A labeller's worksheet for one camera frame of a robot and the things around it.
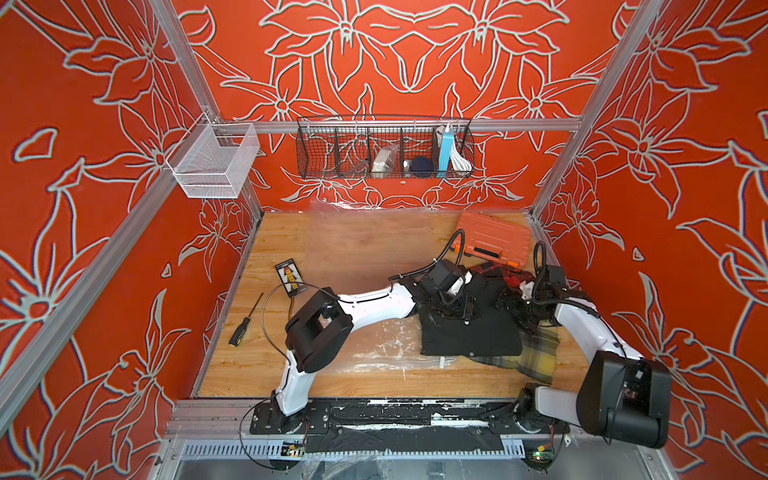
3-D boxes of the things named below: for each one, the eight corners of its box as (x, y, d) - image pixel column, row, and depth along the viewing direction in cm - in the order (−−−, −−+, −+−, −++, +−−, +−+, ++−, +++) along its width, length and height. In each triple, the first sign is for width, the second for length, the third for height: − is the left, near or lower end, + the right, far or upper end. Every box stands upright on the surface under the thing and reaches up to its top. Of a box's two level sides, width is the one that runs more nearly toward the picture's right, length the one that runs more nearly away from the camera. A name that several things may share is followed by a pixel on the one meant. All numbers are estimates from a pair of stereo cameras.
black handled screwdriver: (231, 346, 87) (228, 343, 86) (257, 294, 99) (255, 291, 97) (237, 347, 87) (234, 344, 85) (262, 295, 98) (260, 292, 97)
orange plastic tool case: (448, 252, 109) (451, 242, 104) (461, 211, 123) (464, 201, 118) (521, 274, 102) (528, 264, 98) (526, 228, 116) (532, 218, 112)
